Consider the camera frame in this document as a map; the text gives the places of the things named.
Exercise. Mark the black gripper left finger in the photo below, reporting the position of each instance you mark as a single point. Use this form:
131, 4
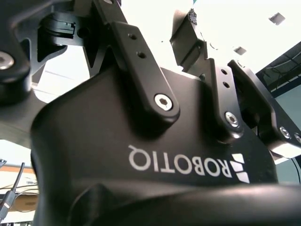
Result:
145, 70

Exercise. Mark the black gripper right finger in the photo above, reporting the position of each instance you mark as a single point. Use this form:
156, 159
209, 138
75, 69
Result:
223, 99

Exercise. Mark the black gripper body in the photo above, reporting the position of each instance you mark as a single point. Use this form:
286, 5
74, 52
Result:
94, 141

